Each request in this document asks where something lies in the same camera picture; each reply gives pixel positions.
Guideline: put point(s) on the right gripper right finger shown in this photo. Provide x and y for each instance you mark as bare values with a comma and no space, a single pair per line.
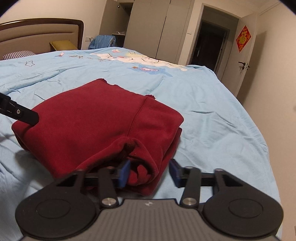
191,179

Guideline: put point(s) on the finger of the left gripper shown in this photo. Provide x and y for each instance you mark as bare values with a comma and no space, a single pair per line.
18,112

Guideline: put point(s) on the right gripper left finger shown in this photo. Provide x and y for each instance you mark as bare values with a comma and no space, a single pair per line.
107,180

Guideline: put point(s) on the dark red long-sleeve shirt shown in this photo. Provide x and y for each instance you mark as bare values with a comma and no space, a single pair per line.
99,123

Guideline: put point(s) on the blue clothes pile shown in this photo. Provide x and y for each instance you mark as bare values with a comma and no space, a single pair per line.
102,41

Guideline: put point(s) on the light blue cartoon bedsheet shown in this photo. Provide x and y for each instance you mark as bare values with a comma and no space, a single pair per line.
217,131

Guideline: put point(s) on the checkered red white pillow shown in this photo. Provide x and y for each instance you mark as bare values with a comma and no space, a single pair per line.
18,54

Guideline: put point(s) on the brown padded headboard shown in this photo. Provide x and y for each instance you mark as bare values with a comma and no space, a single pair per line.
35,34

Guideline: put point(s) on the mustard yellow pillow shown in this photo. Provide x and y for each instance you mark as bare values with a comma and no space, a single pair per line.
62,45

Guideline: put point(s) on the red fu door decoration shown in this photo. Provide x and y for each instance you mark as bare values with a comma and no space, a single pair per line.
243,38

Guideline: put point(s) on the grey wardrobe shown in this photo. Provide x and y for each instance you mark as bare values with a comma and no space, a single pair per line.
154,28

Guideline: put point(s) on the white door with handle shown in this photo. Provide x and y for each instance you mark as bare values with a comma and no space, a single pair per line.
237,64

